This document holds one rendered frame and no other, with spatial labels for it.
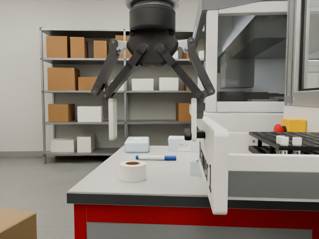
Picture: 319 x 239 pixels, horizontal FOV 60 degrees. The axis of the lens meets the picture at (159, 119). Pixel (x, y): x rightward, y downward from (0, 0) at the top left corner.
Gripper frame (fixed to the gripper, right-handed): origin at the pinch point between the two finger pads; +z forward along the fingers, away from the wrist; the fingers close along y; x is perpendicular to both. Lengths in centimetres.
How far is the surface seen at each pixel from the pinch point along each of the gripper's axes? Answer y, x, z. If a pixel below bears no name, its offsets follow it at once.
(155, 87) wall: -36, 416, -24
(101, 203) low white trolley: -13.0, 13.0, 17.6
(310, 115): 39.2, 30.7, -1.2
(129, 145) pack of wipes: -15, 57, 12
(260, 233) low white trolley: 22.2, 14.2, 23.7
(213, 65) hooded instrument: 20, 83, -21
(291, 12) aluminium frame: 39, 46, -33
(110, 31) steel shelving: -97, 357, -104
